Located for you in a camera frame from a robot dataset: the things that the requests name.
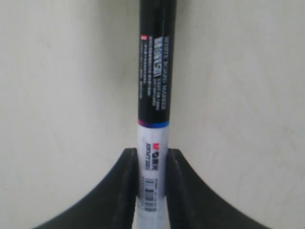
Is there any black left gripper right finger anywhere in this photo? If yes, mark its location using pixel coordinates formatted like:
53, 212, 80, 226
165, 149, 266, 229

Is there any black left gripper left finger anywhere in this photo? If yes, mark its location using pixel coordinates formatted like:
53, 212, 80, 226
37, 148, 138, 229

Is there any black and white marker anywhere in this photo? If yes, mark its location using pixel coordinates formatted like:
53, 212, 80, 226
136, 0, 177, 229

